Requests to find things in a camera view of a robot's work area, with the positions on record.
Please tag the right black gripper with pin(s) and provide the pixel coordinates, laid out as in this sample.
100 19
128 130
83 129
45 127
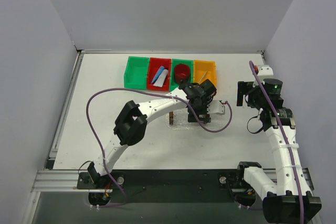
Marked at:
241 93

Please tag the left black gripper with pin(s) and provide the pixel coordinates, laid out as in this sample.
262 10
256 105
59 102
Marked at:
198 111

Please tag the clear holder with wooden ends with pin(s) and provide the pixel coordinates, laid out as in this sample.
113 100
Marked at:
171 117

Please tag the red mug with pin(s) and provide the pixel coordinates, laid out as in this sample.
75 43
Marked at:
181 73

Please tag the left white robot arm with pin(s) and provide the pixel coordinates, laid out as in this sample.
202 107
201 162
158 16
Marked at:
131 123

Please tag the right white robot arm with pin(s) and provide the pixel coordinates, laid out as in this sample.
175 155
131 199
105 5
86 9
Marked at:
289 199

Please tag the clear textured oval tray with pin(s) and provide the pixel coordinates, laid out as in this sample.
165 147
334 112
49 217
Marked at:
217 122

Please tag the white toothbrush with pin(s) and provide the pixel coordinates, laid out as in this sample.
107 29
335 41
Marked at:
203 77

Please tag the blue toothbrush case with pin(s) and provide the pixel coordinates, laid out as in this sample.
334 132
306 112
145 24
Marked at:
157 74

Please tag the right green bin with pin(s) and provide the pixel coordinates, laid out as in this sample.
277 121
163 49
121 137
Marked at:
173 84

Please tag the green bin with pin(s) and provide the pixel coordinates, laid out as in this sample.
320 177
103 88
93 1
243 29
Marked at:
173 84
136 71

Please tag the yellow bin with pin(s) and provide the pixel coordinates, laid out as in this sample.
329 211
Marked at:
203 70

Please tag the red bin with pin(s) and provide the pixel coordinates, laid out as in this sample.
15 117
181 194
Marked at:
154 64

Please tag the left green bin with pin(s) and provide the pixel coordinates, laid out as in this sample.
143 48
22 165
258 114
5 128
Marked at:
136 71

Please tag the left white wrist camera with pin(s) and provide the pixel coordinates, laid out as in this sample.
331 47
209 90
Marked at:
216 107

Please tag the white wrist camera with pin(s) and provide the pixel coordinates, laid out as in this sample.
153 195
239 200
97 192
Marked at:
216 107
263 72

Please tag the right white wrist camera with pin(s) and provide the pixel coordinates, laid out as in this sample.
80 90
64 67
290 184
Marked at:
263 72

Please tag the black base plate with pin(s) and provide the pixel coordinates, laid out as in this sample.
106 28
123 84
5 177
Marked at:
168 186

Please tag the aluminium frame rail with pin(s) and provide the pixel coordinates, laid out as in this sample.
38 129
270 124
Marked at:
55 181

